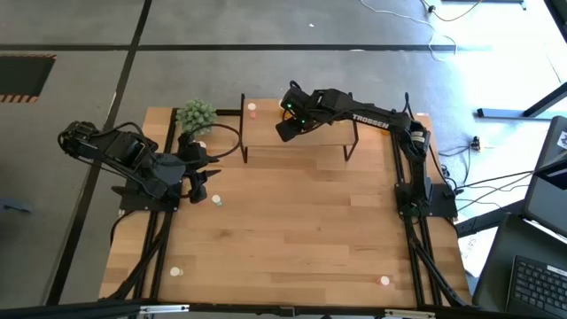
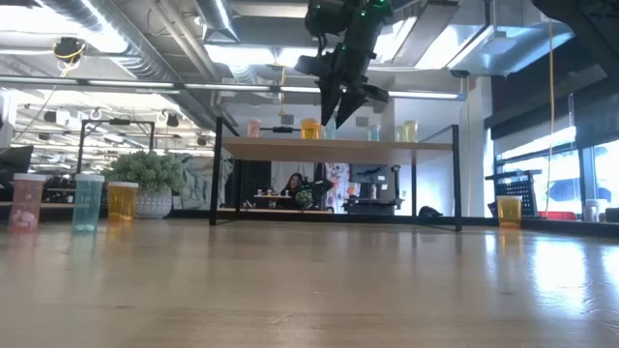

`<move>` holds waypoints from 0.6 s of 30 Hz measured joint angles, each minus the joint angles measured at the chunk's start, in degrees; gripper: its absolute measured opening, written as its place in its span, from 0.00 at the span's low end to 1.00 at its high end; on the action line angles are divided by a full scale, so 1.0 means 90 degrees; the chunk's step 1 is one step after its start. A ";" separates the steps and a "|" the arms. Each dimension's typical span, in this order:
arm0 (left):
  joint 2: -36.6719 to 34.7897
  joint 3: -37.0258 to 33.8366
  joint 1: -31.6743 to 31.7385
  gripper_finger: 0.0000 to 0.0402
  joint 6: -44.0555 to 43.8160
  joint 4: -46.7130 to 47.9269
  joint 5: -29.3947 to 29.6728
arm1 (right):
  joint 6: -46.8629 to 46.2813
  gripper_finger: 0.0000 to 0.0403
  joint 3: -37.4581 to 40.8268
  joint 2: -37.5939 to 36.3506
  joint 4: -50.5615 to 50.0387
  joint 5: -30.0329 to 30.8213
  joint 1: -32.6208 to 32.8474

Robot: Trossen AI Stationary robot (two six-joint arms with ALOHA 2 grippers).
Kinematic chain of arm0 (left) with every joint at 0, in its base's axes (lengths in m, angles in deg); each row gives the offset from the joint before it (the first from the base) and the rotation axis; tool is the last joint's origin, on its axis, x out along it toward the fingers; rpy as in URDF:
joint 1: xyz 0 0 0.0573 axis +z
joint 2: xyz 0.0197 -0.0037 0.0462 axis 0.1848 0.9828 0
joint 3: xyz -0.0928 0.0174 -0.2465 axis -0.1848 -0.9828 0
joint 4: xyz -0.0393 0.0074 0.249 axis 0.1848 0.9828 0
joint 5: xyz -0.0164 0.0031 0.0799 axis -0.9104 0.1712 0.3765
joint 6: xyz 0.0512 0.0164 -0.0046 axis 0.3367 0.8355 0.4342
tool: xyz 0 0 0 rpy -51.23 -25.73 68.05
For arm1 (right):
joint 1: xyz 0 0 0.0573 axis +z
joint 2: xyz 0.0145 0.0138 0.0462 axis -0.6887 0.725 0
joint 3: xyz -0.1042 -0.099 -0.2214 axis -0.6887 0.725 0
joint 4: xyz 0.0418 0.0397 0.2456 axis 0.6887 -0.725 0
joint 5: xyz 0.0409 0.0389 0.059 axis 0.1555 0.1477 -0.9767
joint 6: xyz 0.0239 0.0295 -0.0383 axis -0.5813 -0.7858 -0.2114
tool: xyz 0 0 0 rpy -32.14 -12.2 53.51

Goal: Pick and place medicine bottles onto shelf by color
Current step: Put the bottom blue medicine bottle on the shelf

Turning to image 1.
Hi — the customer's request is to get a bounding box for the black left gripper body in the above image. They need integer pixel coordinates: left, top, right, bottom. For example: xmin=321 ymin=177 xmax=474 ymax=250
xmin=176 ymin=131 xmax=209 ymax=185

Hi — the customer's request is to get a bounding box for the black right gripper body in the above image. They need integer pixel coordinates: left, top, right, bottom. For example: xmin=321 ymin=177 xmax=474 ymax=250
xmin=279 ymin=83 xmax=321 ymax=119

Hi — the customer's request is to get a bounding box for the green artificial plant in pot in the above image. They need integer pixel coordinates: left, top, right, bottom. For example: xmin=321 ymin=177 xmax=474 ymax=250
xmin=175 ymin=97 xmax=219 ymax=137

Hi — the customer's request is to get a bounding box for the black crossbar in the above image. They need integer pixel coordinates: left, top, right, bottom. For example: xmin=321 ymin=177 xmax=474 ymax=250
xmin=0 ymin=299 xmax=567 ymax=319

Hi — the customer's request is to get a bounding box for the dark blue object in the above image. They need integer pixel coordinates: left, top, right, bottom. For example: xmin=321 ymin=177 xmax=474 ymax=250
xmin=1 ymin=201 xmax=35 ymax=215

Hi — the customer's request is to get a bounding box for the black hatch with hazard stripes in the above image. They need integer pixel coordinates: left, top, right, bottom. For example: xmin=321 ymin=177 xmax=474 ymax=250
xmin=0 ymin=52 xmax=58 ymax=105

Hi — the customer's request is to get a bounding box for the black metal bar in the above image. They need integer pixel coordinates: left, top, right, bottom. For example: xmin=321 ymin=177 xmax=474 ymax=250
xmin=454 ymin=198 xmax=526 ymax=239

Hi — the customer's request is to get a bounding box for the white paper sheet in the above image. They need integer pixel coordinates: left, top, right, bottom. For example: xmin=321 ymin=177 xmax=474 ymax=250
xmin=457 ymin=211 xmax=491 ymax=279

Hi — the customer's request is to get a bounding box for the black laptop with keyboard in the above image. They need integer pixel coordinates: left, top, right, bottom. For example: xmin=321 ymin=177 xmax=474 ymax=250
xmin=471 ymin=212 xmax=567 ymax=319

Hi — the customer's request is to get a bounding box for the grey laptop with sticker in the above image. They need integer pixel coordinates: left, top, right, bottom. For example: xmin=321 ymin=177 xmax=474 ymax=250
xmin=523 ymin=114 xmax=567 ymax=239

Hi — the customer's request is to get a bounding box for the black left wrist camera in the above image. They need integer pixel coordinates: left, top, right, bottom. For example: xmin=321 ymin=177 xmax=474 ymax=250
xmin=189 ymin=182 xmax=209 ymax=206

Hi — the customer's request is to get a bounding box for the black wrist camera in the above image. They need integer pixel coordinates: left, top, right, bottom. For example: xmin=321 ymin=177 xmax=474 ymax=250
xmin=189 ymin=182 xmax=209 ymax=206
xmin=274 ymin=115 xmax=307 ymax=144

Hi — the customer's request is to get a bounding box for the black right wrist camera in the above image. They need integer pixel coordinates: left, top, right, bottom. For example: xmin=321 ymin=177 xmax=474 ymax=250
xmin=274 ymin=115 xmax=307 ymax=144

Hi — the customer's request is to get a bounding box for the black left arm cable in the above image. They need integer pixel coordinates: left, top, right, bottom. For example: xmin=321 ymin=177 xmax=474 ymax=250
xmin=190 ymin=122 xmax=243 ymax=159

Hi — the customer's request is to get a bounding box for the wooden shelf black metal frame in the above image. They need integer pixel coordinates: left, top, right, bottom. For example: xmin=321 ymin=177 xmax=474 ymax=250
xmin=238 ymin=91 xmax=360 ymax=164

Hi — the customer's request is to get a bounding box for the black aluminium table frame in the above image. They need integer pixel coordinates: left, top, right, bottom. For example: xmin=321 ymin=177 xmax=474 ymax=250
xmin=99 ymin=105 xmax=473 ymax=311

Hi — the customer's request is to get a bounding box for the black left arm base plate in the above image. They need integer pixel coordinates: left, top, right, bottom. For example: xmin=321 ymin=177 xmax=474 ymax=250
xmin=111 ymin=175 xmax=183 ymax=214

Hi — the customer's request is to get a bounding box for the white cable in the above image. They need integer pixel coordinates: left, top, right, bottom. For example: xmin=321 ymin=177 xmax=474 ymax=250
xmin=358 ymin=0 xmax=459 ymax=62

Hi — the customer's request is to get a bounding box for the silver metal bracket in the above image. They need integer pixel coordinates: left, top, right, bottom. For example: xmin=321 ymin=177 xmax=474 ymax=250
xmin=139 ymin=303 xmax=190 ymax=315
xmin=383 ymin=308 xmax=438 ymax=319

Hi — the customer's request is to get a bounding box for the cable with black plug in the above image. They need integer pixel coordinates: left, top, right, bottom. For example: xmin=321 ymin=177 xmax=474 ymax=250
xmin=419 ymin=0 xmax=484 ymax=23

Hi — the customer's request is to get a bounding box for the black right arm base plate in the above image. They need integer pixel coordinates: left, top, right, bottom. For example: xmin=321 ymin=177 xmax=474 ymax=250
xmin=393 ymin=181 xmax=459 ymax=219

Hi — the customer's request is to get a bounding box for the black cable with adapter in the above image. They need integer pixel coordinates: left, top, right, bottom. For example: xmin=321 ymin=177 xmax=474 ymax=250
xmin=438 ymin=136 xmax=484 ymax=159

